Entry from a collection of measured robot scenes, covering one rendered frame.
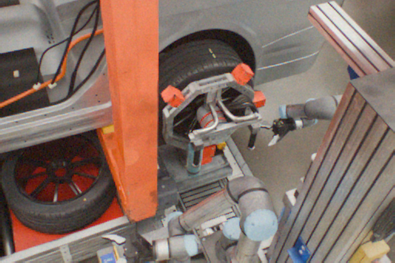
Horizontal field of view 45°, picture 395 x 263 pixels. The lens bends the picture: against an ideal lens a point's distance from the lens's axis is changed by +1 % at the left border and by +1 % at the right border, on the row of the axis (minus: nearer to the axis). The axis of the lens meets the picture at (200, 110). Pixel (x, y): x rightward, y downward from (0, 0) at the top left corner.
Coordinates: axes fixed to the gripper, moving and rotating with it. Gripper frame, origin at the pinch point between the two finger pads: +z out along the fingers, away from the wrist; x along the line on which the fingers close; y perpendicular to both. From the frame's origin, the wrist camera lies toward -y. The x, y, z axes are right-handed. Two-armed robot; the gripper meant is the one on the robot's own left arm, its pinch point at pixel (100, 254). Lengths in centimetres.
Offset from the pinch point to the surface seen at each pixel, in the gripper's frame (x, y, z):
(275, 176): 115, 112, -117
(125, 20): 40, -72, -16
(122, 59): 42, -56, -14
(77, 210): 69, 66, 19
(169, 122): 89, 22, -36
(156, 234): 52, 73, -24
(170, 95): 87, 2, -36
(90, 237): 61, 80, 13
